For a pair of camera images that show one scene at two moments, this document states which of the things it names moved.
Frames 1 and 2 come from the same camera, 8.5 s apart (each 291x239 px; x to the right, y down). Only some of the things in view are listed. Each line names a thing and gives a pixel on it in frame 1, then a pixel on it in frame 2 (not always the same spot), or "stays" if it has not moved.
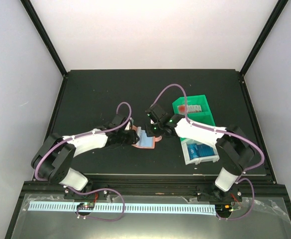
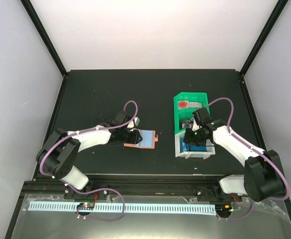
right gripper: x=148 y=131 → x=188 y=139
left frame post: x=33 y=15 stays
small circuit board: x=86 y=206 stays
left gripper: x=132 y=140 stays
